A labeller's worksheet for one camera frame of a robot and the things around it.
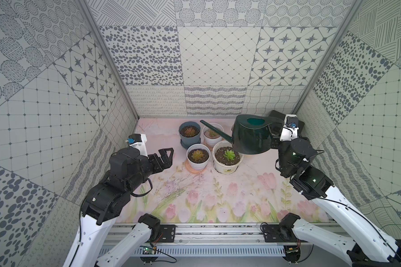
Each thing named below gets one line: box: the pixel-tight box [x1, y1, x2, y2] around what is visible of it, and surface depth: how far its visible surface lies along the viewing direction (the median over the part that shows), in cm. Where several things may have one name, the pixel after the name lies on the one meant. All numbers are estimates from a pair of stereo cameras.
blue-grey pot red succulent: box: [178, 121, 202, 150], surface depth 103 cm
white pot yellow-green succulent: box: [186, 143, 212, 171], surface depth 92 cm
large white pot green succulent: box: [212, 140, 244, 174], surface depth 89 cm
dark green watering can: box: [199, 114, 284, 155], surface depth 66 cm
